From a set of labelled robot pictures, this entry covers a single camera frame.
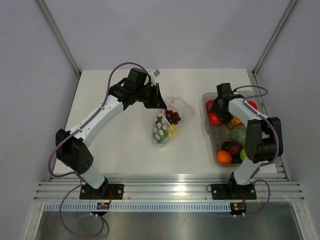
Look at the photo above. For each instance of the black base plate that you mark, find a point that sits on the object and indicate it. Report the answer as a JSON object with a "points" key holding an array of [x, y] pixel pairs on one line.
{"points": [[112, 191], [223, 191]]}

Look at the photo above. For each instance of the aluminium frame post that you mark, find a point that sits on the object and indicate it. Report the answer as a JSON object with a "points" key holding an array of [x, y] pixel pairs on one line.
{"points": [[275, 35], [58, 36]]}

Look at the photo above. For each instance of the small red tomato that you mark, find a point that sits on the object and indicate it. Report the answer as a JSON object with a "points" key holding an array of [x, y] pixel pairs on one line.
{"points": [[214, 119]]}

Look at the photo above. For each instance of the dark avocado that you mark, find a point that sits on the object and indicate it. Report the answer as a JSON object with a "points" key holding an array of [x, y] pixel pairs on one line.
{"points": [[225, 146]]}

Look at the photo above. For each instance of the orange spiky fruit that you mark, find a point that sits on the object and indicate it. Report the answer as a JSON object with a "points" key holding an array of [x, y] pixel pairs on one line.
{"points": [[234, 122]]}

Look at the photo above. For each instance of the aluminium mounting rail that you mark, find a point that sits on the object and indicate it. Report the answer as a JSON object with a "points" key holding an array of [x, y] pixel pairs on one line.
{"points": [[171, 188]]}

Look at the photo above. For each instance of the left aluminium frame post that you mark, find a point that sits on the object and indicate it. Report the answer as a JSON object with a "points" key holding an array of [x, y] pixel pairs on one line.
{"points": [[58, 36]]}

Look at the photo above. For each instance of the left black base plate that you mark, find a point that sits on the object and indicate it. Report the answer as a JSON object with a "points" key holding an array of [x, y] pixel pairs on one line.
{"points": [[112, 191]]}

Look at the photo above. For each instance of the yellow pear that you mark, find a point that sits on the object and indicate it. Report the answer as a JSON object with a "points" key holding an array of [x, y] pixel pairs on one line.
{"points": [[171, 129]]}

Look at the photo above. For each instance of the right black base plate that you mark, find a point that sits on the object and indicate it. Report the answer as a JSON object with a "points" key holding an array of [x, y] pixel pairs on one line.
{"points": [[223, 191]]}

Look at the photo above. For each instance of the green bell pepper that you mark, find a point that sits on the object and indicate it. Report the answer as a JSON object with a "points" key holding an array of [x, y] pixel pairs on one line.
{"points": [[161, 139]]}

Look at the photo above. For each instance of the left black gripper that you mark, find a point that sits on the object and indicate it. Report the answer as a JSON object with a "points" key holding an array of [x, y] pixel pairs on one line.
{"points": [[157, 101]]}

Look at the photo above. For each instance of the dark grape bunch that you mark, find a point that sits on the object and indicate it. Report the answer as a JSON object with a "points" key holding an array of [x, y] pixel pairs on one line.
{"points": [[172, 116]]}

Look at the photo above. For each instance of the lime green fruit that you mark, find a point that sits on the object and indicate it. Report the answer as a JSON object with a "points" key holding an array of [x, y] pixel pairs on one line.
{"points": [[242, 154]]}

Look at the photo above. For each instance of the white slotted cable duct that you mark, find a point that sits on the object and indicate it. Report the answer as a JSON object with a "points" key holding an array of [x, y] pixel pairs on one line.
{"points": [[212, 207]]}

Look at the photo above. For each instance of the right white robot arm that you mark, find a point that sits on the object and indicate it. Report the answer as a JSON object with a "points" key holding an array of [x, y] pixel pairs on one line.
{"points": [[263, 143]]}

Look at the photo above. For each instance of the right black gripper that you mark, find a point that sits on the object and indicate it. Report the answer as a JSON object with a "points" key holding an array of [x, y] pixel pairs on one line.
{"points": [[214, 106]]}

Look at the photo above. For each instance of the clear dotted zip bag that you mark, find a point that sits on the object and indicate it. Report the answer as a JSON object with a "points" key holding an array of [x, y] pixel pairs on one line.
{"points": [[161, 124]]}

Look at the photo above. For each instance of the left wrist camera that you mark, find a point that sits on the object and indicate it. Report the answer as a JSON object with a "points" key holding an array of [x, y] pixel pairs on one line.
{"points": [[153, 73]]}

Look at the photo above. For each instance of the dark purple plum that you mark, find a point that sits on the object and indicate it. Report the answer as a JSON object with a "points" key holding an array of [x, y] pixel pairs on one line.
{"points": [[234, 148]]}

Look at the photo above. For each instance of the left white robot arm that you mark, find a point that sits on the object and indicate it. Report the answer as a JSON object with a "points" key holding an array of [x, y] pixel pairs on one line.
{"points": [[72, 147]]}

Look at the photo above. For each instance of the right aluminium frame post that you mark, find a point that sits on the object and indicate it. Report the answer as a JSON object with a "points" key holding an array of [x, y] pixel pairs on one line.
{"points": [[275, 35]]}

